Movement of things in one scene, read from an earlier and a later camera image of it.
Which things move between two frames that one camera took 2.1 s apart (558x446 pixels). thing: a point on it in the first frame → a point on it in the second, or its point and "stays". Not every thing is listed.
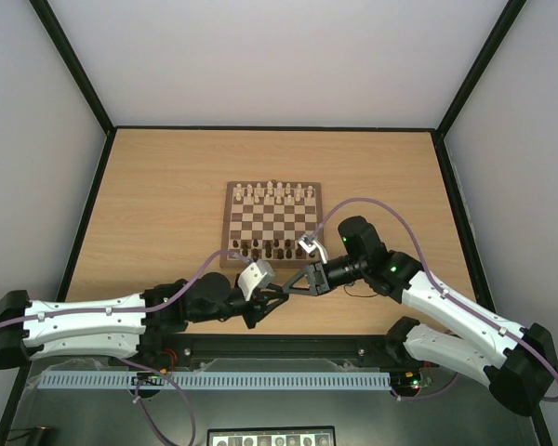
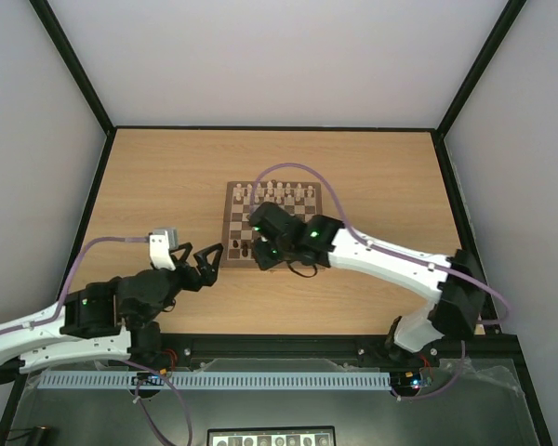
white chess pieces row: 278,193 stays
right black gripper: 320,278 → 264,256
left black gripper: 257,309 → 208,275
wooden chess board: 264,221 stays
